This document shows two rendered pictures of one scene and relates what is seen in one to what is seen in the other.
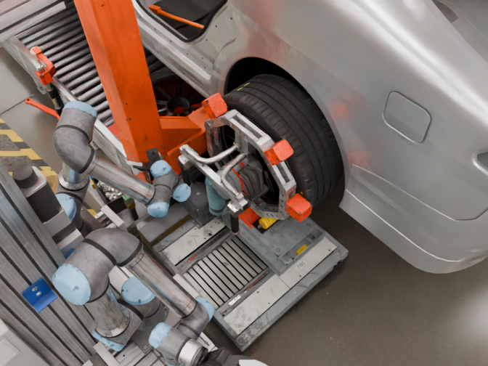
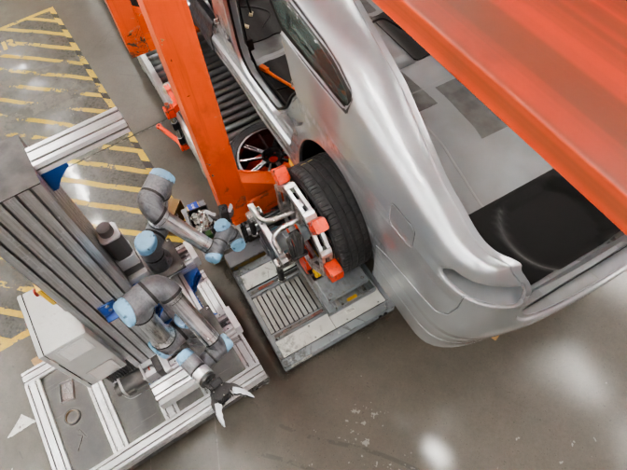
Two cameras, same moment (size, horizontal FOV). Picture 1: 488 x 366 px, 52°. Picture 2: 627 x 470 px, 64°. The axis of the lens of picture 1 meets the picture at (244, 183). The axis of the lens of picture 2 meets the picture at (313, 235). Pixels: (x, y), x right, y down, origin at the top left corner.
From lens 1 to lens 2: 0.71 m
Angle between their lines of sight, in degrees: 10
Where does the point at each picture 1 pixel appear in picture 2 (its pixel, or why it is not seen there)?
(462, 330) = (476, 392)
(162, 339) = (183, 360)
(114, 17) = (198, 103)
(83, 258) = (133, 297)
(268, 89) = (323, 170)
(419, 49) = (410, 177)
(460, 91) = (431, 218)
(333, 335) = (364, 373)
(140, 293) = not seen: hidden behind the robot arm
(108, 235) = (155, 282)
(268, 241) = (324, 285)
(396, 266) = not seen: hidden behind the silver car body
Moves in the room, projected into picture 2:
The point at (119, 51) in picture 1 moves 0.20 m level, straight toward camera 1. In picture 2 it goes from (202, 128) to (202, 159)
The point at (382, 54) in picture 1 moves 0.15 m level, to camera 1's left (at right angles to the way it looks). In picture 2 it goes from (385, 174) to (347, 171)
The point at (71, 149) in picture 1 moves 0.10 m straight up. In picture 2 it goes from (148, 207) to (140, 194)
